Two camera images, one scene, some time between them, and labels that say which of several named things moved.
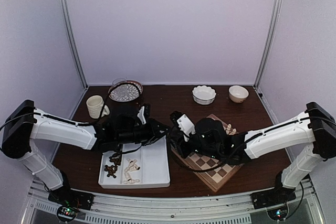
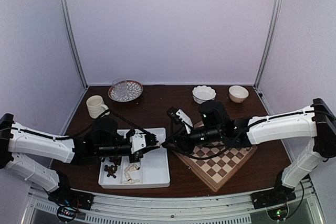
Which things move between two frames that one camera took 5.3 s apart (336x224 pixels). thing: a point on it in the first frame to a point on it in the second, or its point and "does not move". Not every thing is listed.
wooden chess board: x=215 y=178 does not move
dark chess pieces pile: x=116 y=158 does not move
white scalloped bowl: x=203 y=95 does not move
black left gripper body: x=142 y=136 to x=107 y=151
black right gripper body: x=210 y=151 to x=211 y=135
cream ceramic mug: x=95 y=104 does not move
